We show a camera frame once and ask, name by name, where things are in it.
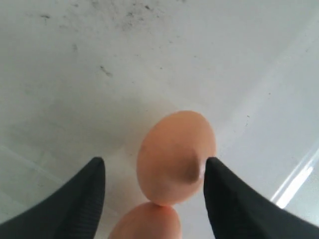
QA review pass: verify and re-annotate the clear plastic bin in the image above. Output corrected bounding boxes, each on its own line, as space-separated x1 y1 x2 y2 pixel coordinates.
0 0 319 239

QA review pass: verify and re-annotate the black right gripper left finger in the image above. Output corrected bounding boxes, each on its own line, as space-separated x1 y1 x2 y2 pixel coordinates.
0 157 105 239

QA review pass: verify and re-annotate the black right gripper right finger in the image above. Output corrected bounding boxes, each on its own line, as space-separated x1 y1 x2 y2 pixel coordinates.
203 157 319 239

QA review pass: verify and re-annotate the brown egg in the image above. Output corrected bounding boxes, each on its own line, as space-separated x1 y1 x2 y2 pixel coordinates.
137 111 216 206
109 202 182 239

